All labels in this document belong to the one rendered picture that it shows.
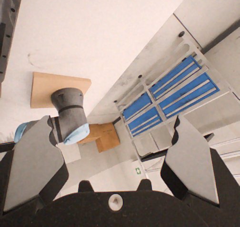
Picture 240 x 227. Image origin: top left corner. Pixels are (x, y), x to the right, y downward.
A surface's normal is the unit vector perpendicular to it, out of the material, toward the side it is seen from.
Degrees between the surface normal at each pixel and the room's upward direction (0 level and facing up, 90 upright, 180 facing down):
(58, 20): 0
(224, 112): 90
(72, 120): 89
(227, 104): 90
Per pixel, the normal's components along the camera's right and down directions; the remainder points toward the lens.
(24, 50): 0.37, 0.86
